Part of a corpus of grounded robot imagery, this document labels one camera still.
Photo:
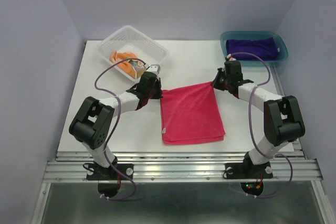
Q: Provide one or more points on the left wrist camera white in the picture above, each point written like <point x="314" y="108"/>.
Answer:
<point x="154" y="69"/>

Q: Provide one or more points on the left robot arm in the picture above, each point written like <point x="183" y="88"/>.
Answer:
<point x="91" y="124"/>

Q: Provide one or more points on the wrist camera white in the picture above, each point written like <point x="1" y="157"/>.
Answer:
<point x="154" y="69"/>
<point x="230" y="58"/>

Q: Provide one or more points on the pink towel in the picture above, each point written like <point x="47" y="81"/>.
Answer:
<point x="190" y="115"/>

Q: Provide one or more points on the teal translucent plastic bin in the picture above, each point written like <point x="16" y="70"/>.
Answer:
<point x="255" y="35"/>

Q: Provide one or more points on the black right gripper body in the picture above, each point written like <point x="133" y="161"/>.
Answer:
<point x="228" y="80"/>

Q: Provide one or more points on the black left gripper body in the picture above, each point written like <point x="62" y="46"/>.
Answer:
<point x="155" y="93"/>

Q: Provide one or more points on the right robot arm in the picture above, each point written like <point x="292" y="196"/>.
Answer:
<point x="283" y="122"/>

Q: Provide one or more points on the white plastic mesh basket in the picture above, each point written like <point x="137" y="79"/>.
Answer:
<point x="129" y="39"/>

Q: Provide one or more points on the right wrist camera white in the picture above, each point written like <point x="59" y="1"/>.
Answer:
<point x="230" y="58"/>

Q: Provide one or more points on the purple towel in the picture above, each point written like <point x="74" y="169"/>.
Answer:
<point x="265" y="49"/>

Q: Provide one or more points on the orange patterned towel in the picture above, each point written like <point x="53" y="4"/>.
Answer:
<point x="131" y="65"/>

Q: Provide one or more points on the aluminium mounting rail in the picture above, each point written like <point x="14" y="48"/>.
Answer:
<point x="178" y="167"/>

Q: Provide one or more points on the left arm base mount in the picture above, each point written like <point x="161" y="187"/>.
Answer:
<point x="97" y="173"/>

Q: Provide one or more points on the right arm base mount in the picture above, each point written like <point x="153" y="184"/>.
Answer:
<point x="247" y="170"/>

